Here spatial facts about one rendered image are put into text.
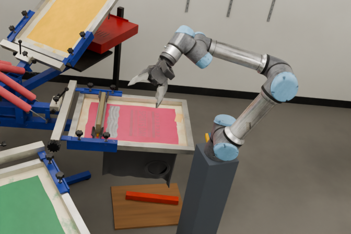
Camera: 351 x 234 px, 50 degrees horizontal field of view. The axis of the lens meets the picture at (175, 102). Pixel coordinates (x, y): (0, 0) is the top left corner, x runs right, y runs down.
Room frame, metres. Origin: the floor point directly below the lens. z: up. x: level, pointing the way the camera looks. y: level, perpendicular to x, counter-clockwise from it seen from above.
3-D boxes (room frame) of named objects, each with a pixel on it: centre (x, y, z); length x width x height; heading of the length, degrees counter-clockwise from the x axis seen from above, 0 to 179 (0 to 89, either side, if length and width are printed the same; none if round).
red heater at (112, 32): (3.24, 0.80, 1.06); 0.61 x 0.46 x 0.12; 159
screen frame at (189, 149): (2.08, 0.26, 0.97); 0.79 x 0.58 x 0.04; 99
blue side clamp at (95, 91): (2.32, 0.54, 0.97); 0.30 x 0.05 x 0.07; 99
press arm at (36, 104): (1.99, 0.82, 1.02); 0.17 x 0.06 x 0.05; 99
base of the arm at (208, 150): (1.62, -0.27, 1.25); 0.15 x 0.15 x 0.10
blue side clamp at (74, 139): (1.77, 0.46, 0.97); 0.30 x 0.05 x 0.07; 99
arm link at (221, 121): (1.61, -0.27, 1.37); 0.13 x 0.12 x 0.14; 3
